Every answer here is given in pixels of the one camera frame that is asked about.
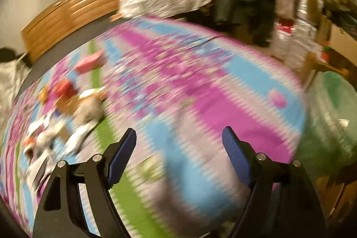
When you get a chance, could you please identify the pack of water bottles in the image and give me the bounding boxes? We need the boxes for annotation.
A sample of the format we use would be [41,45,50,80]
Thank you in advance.
[279,0,321,66]

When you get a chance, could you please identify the brown white crumpled paper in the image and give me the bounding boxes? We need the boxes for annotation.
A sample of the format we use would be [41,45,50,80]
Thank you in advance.
[70,89,108,127]

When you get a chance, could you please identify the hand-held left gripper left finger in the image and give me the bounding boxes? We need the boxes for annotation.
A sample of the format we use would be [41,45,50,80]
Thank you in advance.
[33,128,137,238]

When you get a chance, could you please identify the white crumpled wrappers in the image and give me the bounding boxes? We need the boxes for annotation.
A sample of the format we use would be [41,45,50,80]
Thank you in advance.
[25,115,95,163]

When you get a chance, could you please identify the red wrapper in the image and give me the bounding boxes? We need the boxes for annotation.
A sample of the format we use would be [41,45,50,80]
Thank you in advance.
[53,79,79,99]

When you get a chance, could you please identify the black jacket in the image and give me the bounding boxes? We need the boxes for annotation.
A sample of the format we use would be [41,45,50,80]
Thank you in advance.
[234,0,276,47]

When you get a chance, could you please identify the red green box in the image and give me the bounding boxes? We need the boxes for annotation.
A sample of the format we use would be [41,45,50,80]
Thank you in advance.
[321,46,335,61]

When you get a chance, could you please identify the black plastic bag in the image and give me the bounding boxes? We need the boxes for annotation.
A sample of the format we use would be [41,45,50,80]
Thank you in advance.
[315,0,357,40]

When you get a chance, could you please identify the pink blue printed quilt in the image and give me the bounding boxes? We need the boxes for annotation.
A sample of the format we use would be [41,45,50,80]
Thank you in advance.
[0,15,307,238]

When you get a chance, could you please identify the pink toy block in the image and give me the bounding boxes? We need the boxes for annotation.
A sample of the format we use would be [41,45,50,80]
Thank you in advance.
[75,50,108,74]

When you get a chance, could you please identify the silvery white crumpled cloth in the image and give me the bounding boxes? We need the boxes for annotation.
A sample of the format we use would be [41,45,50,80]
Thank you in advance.
[0,61,31,121]

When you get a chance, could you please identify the brown cardboard box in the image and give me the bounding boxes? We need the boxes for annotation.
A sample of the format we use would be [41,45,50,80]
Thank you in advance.
[332,23,357,71]

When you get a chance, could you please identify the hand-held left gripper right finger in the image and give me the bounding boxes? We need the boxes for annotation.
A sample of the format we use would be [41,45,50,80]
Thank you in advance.
[222,126,327,238]

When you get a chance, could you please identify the wooden slatted headboard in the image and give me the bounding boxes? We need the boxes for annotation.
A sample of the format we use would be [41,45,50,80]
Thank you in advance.
[21,0,120,63]

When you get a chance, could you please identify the green lined trash bin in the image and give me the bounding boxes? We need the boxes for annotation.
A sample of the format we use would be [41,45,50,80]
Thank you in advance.
[296,71,357,172]

